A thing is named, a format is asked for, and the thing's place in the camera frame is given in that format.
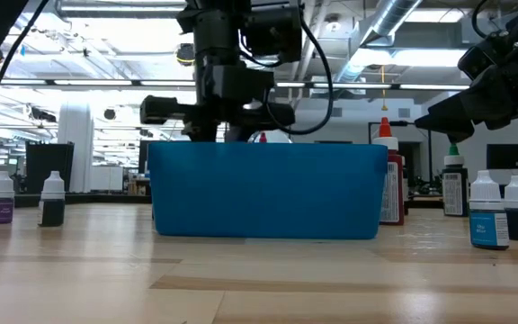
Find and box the white column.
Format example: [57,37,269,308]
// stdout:
[57,101,94,194]

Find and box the black metal stand frame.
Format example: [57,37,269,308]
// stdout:
[367,119,433,184]

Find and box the silver spiral air duct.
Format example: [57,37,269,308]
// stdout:
[330,0,424,85]

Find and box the large red-capped dye bottle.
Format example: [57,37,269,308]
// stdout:
[372,116,406,227]

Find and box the small blue-label dye bottle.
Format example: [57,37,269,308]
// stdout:
[469,169,511,251]

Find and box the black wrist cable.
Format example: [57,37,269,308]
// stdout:
[471,0,501,40]
[238,8,335,136]

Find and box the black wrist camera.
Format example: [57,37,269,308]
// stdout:
[458,39,497,81]
[203,64,275,106]

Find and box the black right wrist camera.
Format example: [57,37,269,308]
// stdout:
[458,39,497,81]

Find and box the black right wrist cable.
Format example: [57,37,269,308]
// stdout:
[471,0,501,40]

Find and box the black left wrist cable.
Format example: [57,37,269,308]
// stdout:
[238,8,335,136]

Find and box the large black-capped dye bottle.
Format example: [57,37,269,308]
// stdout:
[402,155,410,217]

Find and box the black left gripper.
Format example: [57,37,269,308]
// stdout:
[139,95,296,143]

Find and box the black cabinet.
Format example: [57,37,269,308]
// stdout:
[24,141,75,195]

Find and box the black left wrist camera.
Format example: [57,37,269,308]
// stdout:
[203,64,275,106]

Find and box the yellow hanging cord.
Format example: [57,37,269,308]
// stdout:
[380,65,389,113]

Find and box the blue plastic bin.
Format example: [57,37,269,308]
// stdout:
[147,141,389,240]

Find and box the long ceiling light strip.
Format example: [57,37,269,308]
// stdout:
[0,78,197,87]
[275,81,469,91]

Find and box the white cylindrical lamp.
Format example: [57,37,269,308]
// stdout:
[247,129,294,144]

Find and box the large green-capped dye bottle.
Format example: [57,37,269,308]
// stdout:
[442,141,470,218]

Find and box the black monitor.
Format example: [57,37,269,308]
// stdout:
[487,143,518,171]

